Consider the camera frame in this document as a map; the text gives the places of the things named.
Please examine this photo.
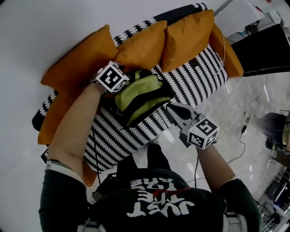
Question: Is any black and white patterned sofa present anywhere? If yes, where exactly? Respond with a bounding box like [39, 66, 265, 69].
[31, 2, 228, 174]

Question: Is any person's black trouser leg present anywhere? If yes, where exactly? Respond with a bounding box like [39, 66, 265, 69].
[116, 144, 173, 179]

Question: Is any cluttered metal rack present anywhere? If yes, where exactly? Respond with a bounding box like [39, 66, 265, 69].
[259, 169, 290, 232]

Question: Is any green and black backpack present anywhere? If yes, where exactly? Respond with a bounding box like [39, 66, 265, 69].
[114, 69, 175, 127]

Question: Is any orange back cushion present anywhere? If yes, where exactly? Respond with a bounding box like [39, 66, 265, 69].
[159, 9, 215, 73]
[114, 20, 168, 73]

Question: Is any black cabinet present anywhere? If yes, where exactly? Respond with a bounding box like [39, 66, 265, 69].
[230, 22, 290, 78]

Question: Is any person's right forearm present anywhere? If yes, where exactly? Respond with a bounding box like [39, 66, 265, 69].
[196, 143, 237, 190]

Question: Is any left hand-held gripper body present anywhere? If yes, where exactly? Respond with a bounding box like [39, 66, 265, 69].
[90, 60, 130, 93]

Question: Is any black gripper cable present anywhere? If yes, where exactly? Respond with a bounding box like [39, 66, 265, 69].
[90, 90, 104, 187]

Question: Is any clear sofa leg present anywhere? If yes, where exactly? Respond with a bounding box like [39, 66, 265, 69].
[225, 82, 240, 94]
[158, 130, 176, 145]

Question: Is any thin white cable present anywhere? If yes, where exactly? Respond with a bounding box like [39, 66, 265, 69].
[220, 30, 227, 67]

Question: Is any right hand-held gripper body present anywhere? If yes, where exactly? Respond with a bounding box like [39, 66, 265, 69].
[179, 108, 220, 150]

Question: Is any black floor cable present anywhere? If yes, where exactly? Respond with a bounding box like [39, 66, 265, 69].
[227, 125, 249, 164]

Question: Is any white box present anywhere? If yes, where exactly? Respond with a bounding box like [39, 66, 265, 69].
[214, 0, 266, 39]

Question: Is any person's black printed shirt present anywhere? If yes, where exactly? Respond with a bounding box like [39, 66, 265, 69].
[38, 167, 263, 232]

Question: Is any black cable plug box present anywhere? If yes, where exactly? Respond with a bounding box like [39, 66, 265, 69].
[91, 173, 119, 202]

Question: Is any person's left forearm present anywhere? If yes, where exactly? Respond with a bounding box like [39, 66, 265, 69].
[48, 82, 107, 181]

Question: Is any large orange cushion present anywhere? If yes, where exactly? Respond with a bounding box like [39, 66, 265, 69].
[40, 24, 119, 92]

